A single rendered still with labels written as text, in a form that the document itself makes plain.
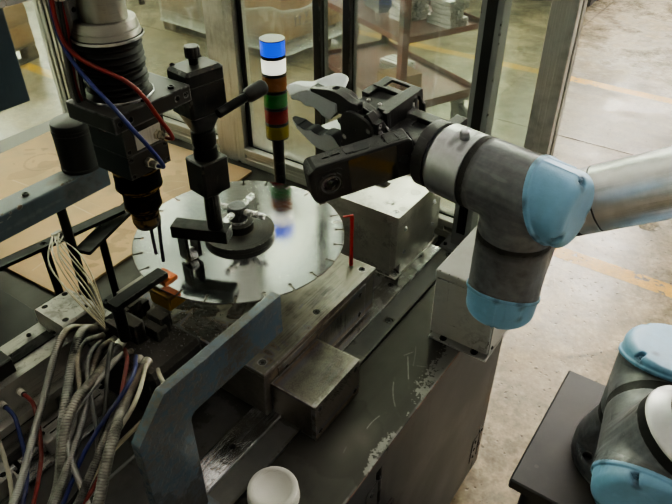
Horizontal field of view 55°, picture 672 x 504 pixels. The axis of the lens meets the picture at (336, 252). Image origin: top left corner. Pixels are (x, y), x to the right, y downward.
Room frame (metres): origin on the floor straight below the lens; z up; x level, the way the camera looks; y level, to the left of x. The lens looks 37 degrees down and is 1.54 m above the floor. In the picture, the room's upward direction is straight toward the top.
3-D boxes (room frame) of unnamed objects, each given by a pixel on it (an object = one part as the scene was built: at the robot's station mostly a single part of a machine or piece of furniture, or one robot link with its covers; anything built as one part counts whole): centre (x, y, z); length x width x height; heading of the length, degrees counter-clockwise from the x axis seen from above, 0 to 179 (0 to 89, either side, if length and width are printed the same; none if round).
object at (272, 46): (1.13, 0.11, 1.14); 0.05 x 0.04 x 0.03; 55
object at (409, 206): (1.07, -0.09, 0.82); 0.18 x 0.18 x 0.15; 55
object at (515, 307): (0.54, -0.19, 1.11); 0.11 x 0.08 x 0.11; 154
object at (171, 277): (0.67, 0.26, 0.95); 0.10 x 0.03 x 0.07; 145
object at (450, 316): (0.89, -0.28, 0.82); 0.28 x 0.11 x 0.15; 145
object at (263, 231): (0.83, 0.15, 0.96); 0.11 x 0.11 x 0.03
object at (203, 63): (0.76, 0.17, 1.17); 0.06 x 0.05 x 0.20; 136
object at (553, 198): (0.53, -0.18, 1.21); 0.11 x 0.08 x 0.09; 46
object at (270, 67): (1.13, 0.11, 1.11); 0.05 x 0.04 x 0.03; 55
